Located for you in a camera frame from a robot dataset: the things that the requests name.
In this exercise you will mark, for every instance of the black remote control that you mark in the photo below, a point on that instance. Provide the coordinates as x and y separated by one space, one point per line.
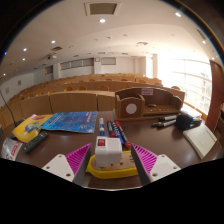
35 142

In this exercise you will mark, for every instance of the black handheld microphone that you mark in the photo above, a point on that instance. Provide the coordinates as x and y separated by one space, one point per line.
183 121

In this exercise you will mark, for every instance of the black gooseneck microphone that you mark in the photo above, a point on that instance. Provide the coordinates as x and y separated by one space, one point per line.
19 122

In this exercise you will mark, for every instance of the red marker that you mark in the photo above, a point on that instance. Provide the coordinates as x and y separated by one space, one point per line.
110 128
122 134

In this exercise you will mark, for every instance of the blue marker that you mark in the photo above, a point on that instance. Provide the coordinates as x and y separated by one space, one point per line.
117 132
101 126

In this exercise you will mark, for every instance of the ceiling projector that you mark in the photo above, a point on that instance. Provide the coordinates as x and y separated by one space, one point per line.
51 56

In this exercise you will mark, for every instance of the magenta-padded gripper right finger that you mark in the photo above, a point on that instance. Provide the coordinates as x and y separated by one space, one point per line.
146 160

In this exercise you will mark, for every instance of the large window with railing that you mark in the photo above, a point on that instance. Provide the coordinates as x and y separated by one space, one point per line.
190 83

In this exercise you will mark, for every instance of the black marker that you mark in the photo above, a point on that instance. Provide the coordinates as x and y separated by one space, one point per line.
165 124
167 118

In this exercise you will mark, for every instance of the white sheet with red print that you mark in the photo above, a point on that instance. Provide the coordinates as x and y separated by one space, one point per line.
10 148

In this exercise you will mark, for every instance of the small ceiling vent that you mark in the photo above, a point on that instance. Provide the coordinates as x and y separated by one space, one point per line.
201 34

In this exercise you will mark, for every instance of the white notebook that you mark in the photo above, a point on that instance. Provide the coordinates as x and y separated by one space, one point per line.
201 140

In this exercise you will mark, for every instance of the white charger block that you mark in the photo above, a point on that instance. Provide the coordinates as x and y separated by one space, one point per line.
108 151

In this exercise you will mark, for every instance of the round ceiling lights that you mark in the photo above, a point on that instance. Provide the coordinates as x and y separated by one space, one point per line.
102 20

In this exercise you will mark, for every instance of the rows of wooden lecture seats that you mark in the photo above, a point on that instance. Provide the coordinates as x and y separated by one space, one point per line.
83 85

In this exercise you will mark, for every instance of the yellow power strip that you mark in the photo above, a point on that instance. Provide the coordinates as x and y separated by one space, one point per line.
113 172

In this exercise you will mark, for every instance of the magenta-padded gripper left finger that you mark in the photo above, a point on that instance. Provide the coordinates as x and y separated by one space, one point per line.
77 159

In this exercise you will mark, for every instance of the wooden desk organizer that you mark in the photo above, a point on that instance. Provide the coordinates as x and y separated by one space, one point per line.
140 100

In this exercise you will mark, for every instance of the large square ceiling vent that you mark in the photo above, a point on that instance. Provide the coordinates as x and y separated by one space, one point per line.
102 8

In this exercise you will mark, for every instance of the yellow book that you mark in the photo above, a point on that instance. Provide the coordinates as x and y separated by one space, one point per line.
30 128

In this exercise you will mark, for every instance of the wooden shelf unit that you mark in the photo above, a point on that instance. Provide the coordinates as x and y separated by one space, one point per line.
220 126

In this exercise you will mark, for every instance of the blue booklet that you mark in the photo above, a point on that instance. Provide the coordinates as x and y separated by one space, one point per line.
70 121

